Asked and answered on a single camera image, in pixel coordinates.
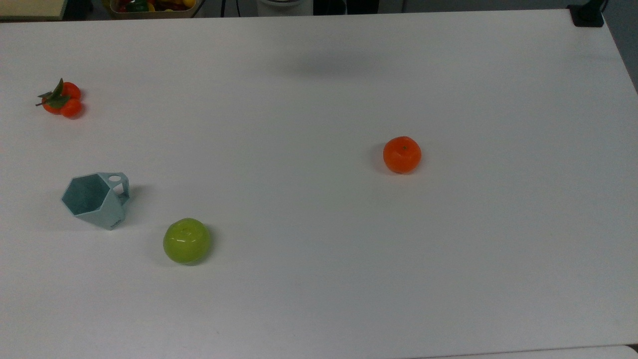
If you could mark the yellow toy fruit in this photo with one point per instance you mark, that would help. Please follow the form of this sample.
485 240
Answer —
188 3

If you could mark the white adjoining table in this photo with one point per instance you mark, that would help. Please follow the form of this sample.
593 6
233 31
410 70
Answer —
548 354

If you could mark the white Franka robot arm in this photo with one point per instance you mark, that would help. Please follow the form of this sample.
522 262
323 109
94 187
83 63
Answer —
284 6

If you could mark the tan fruit bin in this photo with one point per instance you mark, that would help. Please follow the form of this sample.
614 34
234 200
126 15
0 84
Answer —
154 15

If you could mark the black box behind table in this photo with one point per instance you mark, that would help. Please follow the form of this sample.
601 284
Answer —
359 5

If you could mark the green toy vegetable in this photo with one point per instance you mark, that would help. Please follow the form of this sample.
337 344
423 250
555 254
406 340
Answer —
137 6

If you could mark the teal hexagonal mug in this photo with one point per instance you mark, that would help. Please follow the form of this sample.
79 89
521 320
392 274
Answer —
107 212

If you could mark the light wooden board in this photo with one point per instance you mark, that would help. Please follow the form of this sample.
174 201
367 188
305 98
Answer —
30 7

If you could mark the single orange tangerine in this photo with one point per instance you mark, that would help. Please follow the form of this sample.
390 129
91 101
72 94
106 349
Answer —
401 155

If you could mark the black corner table clamp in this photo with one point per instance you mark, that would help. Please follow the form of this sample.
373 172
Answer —
585 17

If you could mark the green apple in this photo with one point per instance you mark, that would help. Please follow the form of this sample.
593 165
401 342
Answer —
187 242

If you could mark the small oranges cluster with leaves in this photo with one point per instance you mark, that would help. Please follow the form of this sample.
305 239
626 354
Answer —
71 107

